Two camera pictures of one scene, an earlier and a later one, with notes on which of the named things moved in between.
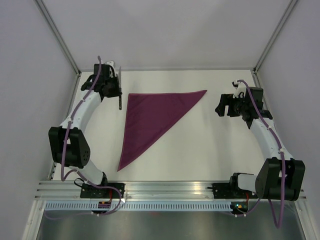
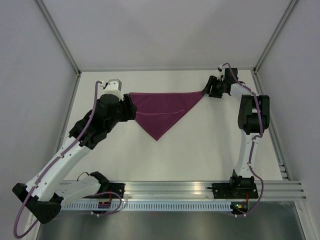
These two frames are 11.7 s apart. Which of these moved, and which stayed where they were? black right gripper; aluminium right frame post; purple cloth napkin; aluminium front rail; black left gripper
Moved: black right gripper; black left gripper; purple cloth napkin
Stayed: aluminium right frame post; aluminium front rail
